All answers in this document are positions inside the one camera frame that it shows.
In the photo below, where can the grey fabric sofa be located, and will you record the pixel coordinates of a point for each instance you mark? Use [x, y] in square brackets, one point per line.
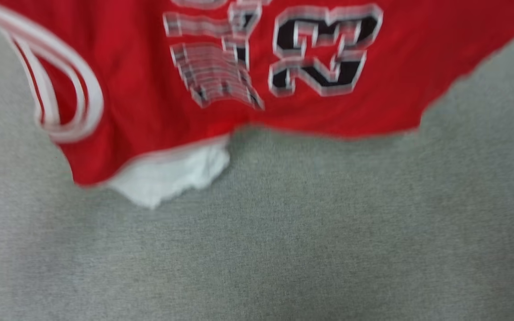
[283, 232]

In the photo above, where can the red sports jersey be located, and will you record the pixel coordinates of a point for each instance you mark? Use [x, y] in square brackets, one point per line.
[150, 98]

